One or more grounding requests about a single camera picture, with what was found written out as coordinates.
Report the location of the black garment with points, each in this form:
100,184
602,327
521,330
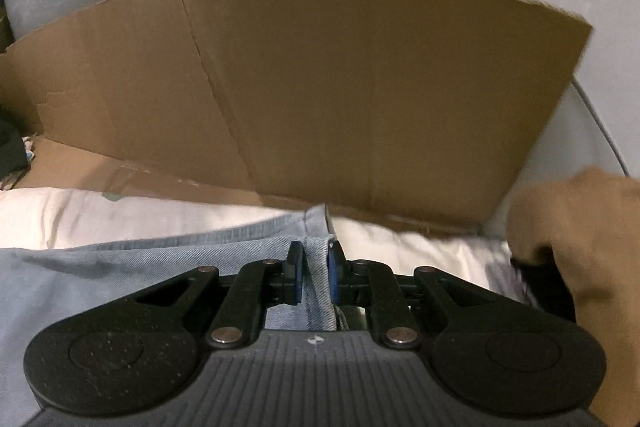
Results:
545,287

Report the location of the cream bear print bed sheet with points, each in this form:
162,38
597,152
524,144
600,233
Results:
100,217

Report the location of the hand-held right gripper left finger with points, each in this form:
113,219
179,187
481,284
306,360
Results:
297,274

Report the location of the flattened brown cardboard box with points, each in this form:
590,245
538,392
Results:
350,97

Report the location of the brown cloth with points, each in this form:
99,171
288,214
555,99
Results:
590,232

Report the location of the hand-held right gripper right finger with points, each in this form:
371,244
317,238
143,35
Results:
335,274

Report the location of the blue denim pants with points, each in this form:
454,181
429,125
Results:
100,267

